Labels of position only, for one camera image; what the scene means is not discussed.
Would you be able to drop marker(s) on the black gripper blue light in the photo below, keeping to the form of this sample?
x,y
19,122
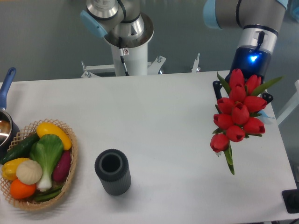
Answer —
x,y
250,62

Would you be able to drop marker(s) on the red tulip bouquet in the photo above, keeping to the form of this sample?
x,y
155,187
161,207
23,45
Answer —
x,y
237,116

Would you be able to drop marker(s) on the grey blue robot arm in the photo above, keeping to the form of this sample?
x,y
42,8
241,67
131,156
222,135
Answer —
x,y
128,31

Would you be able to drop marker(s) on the blue ribbon strip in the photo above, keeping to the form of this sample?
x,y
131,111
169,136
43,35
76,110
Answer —
x,y
264,115

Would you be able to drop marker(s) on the black device at edge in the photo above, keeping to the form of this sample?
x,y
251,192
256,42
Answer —
x,y
291,200

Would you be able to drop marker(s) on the dark grey ribbed vase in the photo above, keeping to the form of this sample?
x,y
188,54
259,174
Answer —
x,y
112,168

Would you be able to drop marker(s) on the purple sweet potato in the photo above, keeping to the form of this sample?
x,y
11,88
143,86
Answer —
x,y
62,169

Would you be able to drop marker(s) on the green bok choy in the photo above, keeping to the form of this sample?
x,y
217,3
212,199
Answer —
x,y
47,152

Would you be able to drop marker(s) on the green bean pods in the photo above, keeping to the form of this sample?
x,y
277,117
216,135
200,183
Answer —
x,y
48,195

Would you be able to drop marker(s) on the woven wicker basket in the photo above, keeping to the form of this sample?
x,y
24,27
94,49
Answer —
x,y
68,138

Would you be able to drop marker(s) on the dark green cucumber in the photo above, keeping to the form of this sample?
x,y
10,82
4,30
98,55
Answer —
x,y
21,150

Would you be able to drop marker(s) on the orange fruit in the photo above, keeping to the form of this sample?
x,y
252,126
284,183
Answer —
x,y
19,190

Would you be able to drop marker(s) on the yellow bell pepper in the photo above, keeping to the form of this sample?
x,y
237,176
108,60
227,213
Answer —
x,y
10,167

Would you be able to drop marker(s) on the white frame at right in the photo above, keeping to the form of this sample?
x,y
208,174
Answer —
x,y
288,108

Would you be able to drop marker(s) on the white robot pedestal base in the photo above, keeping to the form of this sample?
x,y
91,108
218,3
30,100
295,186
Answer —
x,y
134,61

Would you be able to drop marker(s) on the blue handled saucepan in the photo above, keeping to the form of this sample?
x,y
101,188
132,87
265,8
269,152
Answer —
x,y
8,129

